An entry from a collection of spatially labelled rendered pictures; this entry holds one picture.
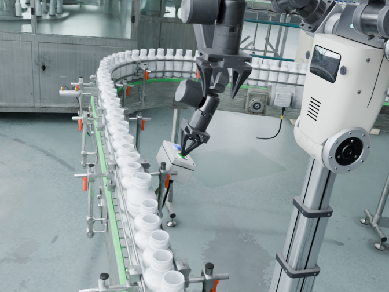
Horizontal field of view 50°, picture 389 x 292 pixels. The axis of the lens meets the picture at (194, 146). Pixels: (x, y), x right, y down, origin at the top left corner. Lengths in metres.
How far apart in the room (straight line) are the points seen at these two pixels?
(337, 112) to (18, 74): 3.45
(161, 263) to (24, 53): 3.61
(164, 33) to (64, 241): 4.11
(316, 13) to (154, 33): 4.87
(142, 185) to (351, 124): 0.66
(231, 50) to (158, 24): 5.35
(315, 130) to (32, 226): 2.07
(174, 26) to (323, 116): 5.09
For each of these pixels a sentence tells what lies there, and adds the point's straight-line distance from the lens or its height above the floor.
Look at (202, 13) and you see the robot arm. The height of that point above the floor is 1.57.
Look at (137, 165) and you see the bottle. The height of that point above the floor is 1.16.
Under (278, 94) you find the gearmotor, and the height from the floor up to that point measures 1.01.
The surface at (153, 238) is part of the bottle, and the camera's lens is 0.82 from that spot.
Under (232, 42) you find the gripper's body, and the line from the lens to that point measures 0.86.
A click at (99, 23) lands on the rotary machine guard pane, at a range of 4.19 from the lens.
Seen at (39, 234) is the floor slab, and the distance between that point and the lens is 2.83.
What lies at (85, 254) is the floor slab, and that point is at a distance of 2.64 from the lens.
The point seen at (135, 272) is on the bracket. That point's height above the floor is 1.12.
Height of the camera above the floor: 1.65
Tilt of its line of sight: 24 degrees down
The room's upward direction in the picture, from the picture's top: 7 degrees clockwise
